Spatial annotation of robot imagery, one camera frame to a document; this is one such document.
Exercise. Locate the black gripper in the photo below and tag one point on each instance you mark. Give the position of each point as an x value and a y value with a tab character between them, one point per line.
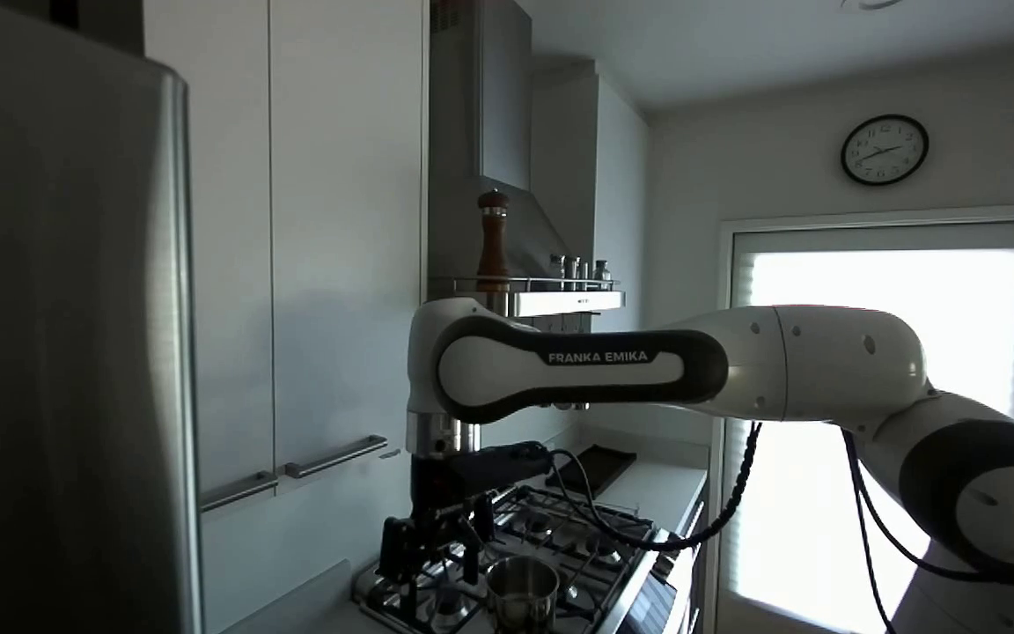
448	480

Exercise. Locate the white cabinet door hinged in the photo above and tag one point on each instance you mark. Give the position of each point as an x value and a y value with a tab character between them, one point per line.
343	235

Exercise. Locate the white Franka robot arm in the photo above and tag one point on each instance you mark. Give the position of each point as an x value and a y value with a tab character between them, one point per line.
811	357

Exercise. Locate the small steel saucepan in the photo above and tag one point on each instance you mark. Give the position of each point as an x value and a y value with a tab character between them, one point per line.
522	592

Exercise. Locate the stainless gas stove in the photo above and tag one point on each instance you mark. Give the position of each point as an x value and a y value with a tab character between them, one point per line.
577	529

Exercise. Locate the black flat tray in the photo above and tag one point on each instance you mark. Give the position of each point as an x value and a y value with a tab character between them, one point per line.
606	466

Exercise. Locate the small spice shaker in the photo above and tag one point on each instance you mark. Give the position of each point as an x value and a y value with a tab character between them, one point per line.
558	273
577	273
599	276

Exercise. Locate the brown wooden pepper mill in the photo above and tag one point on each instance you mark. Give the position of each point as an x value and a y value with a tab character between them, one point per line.
490	248

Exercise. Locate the stainless steel refrigerator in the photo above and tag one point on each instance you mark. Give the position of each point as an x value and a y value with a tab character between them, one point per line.
62	352

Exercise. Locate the steel range hood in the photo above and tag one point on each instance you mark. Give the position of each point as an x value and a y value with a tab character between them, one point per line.
493	93

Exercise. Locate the window with white blind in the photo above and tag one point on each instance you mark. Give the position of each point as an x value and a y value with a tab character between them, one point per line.
882	282

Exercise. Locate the narrow white wall cabinet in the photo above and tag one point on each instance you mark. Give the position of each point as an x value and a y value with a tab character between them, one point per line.
617	178

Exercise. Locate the round black wall clock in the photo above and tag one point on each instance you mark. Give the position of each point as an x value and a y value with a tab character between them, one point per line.
886	149

